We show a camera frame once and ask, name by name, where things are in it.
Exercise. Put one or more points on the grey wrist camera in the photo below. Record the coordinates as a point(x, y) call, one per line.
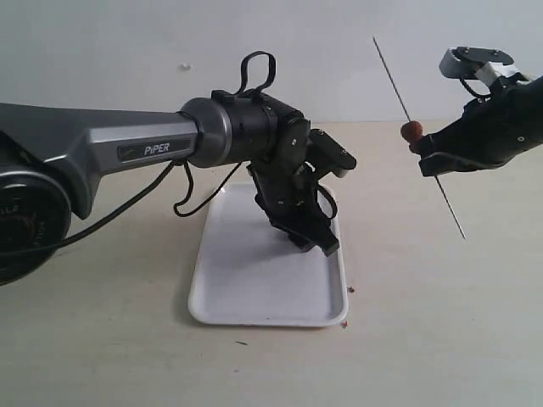
point(483, 64)
point(327, 156)

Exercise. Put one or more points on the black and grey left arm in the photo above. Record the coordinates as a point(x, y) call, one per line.
point(53, 160)

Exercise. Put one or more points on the red fruit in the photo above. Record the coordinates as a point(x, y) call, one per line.
point(412, 133)

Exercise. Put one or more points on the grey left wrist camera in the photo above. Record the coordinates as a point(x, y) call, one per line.
point(327, 156)

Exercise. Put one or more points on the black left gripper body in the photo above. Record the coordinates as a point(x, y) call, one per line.
point(296, 202)

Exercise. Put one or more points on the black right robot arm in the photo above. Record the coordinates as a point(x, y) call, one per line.
point(488, 135)

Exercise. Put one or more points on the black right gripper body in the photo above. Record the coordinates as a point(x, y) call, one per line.
point(504, 127)

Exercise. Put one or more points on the white plastic tray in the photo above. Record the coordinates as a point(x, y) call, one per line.
point(249, 274)

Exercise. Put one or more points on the thin metal skewer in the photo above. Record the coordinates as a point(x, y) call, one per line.
point(408, 117)

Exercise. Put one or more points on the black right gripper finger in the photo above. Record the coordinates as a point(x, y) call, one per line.
point(449, 140)
point(437, 164)

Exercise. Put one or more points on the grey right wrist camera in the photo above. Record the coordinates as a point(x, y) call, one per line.
point(483, 64)

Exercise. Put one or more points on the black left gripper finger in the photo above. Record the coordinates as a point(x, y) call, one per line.
point(319, 232)
point(299, 233)

